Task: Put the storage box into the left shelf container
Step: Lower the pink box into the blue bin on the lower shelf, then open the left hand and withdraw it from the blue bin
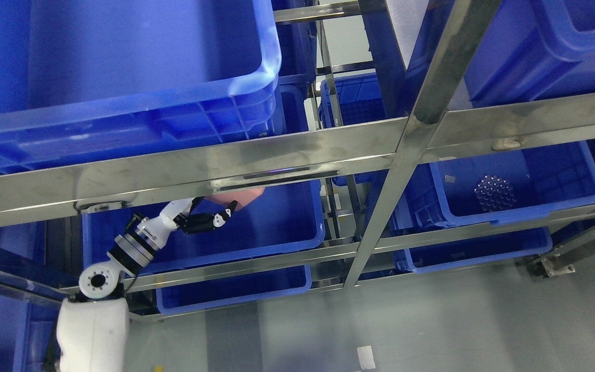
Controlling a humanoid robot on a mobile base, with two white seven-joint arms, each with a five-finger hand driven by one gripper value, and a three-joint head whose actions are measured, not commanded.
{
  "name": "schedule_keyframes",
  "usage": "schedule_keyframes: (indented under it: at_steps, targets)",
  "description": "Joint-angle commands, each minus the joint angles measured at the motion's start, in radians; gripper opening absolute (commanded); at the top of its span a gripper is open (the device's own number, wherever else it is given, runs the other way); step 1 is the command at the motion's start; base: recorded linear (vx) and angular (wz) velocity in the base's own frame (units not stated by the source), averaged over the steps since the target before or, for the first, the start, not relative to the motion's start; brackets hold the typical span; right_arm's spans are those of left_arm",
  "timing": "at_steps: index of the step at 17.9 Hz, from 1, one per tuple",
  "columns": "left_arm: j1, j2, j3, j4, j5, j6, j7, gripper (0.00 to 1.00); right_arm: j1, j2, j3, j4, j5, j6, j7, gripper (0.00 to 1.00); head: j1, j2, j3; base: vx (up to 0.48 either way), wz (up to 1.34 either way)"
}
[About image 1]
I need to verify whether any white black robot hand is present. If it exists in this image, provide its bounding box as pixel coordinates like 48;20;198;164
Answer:
143;198;239;243

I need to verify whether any pink plastic storage box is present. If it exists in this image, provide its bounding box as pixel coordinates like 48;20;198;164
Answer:
205;188;266;210

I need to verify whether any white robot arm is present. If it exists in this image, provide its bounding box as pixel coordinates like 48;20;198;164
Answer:
55;197;242;371

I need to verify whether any blue bin bottom shelf left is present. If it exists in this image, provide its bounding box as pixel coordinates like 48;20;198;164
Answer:
156;265;312;315

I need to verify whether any blue bin receiving box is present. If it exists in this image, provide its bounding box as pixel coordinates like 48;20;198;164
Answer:
81;180;325;275

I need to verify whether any large blue bin top shelf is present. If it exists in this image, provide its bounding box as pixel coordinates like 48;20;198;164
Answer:
0;1;284;174

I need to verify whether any stainless steel shelf rack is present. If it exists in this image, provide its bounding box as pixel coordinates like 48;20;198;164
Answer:
0;1;595;292

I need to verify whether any blue bin bottom shelf right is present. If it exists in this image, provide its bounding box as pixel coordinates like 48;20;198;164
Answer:
393;228;553;273

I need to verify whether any blue bin with metal parts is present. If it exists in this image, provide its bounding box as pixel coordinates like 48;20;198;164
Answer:
389;141;595;231

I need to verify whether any cluster of metal cylinders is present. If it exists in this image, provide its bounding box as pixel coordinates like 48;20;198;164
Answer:
473;176;517;213

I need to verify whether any blue bin top right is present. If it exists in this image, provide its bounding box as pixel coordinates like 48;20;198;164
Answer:
406;0;595;109

